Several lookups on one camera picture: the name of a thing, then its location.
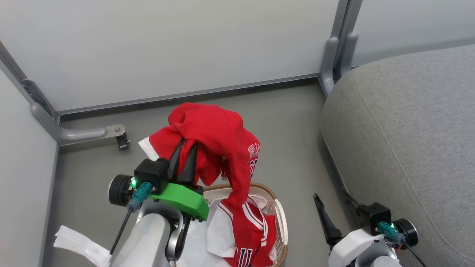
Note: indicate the red white basketball jersey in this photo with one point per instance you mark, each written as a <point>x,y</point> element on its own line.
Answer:
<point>250,233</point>

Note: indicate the grey partition bottom rail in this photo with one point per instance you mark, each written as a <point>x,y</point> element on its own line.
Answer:
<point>185,94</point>

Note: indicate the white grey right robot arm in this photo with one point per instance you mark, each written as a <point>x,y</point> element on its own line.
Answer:
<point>402,235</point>

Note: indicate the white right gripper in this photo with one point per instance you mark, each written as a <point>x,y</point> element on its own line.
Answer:
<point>350,244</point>

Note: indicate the white garment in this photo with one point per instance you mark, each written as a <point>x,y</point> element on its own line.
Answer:
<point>219,237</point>

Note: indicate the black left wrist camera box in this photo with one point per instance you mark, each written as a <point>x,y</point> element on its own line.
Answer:
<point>150,172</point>

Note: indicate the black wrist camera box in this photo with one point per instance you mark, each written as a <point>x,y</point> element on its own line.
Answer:
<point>150,172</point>
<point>374,217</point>

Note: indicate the grey partition foot long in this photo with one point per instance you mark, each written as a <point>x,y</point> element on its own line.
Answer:
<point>74,133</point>

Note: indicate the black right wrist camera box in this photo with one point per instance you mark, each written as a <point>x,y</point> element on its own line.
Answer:
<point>374,217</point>

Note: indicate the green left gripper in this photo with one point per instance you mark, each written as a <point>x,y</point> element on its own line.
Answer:
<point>183,200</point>

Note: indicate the wicker laundry basket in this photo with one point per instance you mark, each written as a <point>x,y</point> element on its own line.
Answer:
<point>282,222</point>

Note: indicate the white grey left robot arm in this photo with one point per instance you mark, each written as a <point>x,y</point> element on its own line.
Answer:
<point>148,237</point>

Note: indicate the grey partition foot upright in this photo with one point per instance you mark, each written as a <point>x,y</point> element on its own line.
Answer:
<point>330,63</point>

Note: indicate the white crumpled cloth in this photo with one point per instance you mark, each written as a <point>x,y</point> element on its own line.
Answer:
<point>79,243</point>

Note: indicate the black caster wheel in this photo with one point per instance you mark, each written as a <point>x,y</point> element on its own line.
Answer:
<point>123,141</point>

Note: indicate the grey fabric sofa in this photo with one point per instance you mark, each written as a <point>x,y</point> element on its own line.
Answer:
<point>404,148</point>

